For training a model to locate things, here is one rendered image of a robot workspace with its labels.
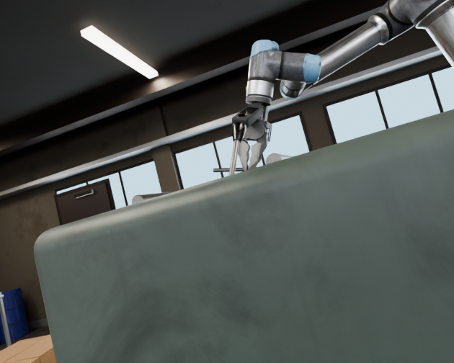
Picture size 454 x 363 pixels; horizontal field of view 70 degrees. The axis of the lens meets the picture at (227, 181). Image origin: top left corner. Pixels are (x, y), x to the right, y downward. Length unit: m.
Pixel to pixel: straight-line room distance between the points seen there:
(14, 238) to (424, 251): 6.98
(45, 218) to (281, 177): 6.35
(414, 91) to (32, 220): 6.37
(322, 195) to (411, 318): 0.11
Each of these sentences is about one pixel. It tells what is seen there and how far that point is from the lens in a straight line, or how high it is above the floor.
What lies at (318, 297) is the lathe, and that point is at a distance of 0.28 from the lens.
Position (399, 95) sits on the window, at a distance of 4.86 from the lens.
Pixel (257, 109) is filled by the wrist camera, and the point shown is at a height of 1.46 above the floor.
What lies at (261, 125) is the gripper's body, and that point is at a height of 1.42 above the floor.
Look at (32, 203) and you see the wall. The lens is 6.75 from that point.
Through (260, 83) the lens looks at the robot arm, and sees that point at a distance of 0.91.
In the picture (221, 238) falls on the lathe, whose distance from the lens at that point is 0.29.
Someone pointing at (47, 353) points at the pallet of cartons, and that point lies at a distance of 3.42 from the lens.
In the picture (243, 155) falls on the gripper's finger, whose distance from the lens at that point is 0.91.
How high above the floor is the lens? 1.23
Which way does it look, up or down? 4 degrees up
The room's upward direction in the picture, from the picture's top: 14 degrees counter-clockwise
